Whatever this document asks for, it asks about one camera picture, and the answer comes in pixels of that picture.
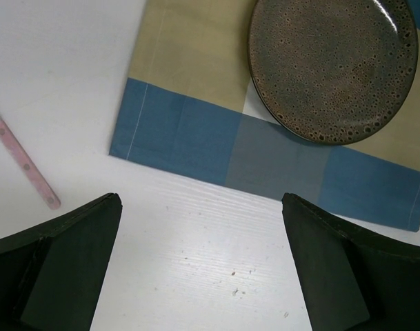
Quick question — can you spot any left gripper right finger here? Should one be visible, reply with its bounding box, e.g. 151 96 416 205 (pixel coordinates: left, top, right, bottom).
282 193 420 330

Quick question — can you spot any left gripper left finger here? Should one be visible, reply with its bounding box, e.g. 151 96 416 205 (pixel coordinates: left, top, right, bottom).
0 193 122 330

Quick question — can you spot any pink handled knife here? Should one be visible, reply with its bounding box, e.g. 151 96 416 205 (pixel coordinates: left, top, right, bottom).
0 115 61 210

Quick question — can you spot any dark olive round plate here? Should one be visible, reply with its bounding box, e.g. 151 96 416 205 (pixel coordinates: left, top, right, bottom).
247 1 419 146

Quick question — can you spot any blue beige cloth placemat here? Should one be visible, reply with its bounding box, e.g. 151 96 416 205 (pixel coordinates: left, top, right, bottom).
109 1 420 232

